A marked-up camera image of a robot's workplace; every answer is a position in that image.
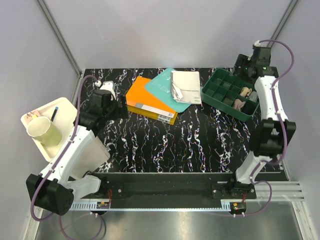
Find beige underwear navy trim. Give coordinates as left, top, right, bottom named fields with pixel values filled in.
left=239, top=86, right=253, bottom=98

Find grey underwear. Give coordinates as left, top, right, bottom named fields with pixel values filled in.
left=247, top=91, right=259, bottom=103

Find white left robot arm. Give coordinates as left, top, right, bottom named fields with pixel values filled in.
left=26, top=89, right=128, bottom=216

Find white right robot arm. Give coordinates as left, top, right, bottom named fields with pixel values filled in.
left=227, top=44, right=297, bottom=199

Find pink rolled underwear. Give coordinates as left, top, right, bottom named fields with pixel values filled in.
left=232, top=98, right=246, bottom=112

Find yellow binder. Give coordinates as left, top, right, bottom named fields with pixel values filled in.
left=127, top=105, right=178, bottom=125

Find orange folder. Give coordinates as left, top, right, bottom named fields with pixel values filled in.
left=125, top=76, right=176, bottom=118

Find green compartment tray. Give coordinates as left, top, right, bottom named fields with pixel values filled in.
left=201, top=68, right=260, bottom=122

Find cream plastic bin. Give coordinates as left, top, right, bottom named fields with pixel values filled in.
left=20, top=97, right=110, bottom=182

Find teal plastic board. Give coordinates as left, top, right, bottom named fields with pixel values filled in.
left=145, top=68, right=191, bottom=113

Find blue black pen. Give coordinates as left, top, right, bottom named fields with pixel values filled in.
left=50, top=106, right=59, bottom=122

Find white Canon safety booklet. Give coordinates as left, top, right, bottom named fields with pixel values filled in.
left=170, top=70, right=202, bottom=105

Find green paper cup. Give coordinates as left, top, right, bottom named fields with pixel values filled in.
left=26, top=116, right=62, bottom=147

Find pink sticky note pad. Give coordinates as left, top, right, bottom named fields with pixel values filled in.
left=24, top=109, right=42, bottom=125

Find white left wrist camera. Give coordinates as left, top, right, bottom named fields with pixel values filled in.
left=95, top=80, right=116, bottom=98

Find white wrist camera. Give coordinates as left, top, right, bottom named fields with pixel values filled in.
left=95, top=80, right=116, bottom=98
left=252, top=40, right=262, bottom=50

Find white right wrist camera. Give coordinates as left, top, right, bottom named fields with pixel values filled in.
left=252, top=40, right=262, bottom=50

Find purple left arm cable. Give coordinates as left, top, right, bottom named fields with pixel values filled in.
left=29, top=75, right=107, bottom=240

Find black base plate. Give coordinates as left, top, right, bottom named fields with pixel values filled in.
left=87, top=173, right=257, bottom=211

